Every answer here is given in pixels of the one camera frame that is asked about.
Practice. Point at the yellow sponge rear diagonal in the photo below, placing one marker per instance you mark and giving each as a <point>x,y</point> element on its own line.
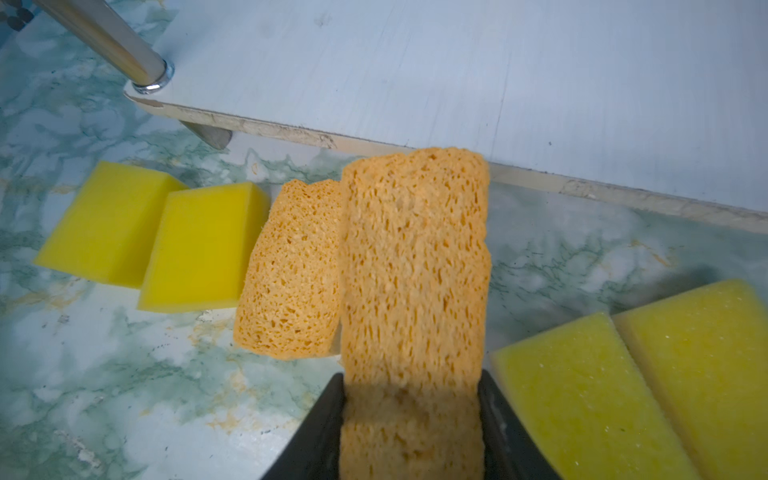
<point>704,355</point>

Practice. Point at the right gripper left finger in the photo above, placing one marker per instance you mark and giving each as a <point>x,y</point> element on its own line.
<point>314,450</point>

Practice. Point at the yellow sponge front diagonal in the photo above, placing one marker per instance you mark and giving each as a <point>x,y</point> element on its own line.
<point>584,402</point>

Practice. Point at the yellow sponge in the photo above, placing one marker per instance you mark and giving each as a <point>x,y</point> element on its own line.
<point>202,248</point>
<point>107,233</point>

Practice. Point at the orange sponge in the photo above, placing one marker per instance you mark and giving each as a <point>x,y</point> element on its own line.
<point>290,304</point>
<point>415,272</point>

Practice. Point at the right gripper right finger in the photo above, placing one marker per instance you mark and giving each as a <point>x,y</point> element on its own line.
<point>510,452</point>

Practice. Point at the white two-tier shelf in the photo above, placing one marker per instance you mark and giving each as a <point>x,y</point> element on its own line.
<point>654,105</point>

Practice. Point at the yellow sponge diagonal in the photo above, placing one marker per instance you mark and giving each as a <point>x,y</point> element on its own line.
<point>704,355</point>
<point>584,402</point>

